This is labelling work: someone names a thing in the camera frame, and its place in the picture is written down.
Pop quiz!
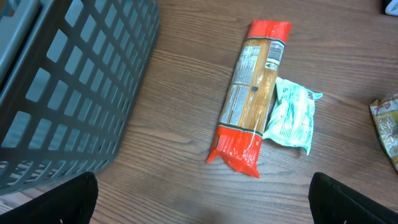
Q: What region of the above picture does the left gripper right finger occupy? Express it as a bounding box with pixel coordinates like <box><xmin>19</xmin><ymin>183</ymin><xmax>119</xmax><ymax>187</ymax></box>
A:
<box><xmin>308</xmin><ymin>172</ymin><xmax>397</xmax><ymax>224</ymax></box>

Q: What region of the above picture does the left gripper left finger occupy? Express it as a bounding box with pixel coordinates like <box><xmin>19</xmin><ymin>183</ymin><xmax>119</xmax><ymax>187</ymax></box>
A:
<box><xmin>1</xmin><ymin>172</ymin><xmax>98</xmax><ymax>224</ymax></box>

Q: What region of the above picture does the teal snack packet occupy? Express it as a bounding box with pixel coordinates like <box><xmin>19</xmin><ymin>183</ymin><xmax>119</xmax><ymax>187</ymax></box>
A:
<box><xmin>262</xmin><ymin>77</ymin><xmax>323</xmax><ymax>155</ymax></box>

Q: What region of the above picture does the green yellow snack bar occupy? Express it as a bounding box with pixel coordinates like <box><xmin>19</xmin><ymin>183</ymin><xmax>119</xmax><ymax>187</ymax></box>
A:
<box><xmin>369</xmin><ymin>93</ymin><xmax>397</xmax><ymax>170</ymax></box>

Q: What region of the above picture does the spaghetti pack with red ends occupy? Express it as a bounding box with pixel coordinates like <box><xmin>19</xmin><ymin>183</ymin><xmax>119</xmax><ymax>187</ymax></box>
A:
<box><xmin>206</xmin><ymin>20</ymin><xmax>293</xmax><ymax>178</ymax></box>

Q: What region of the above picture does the white barcode scanner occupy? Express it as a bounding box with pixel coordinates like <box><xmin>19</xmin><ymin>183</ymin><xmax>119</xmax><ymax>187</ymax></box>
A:
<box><xmin>382</xmin><ymin>0</ymin><xmax>398</xmax><ymax>17</ymax></box>

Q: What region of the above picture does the grey plastic basket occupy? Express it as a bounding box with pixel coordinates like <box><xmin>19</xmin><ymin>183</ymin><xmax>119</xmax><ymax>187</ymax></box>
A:
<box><xmin>1</xmin><ymin>0</ymin><xmax>159</xmax><ymax>194</ymax></box>

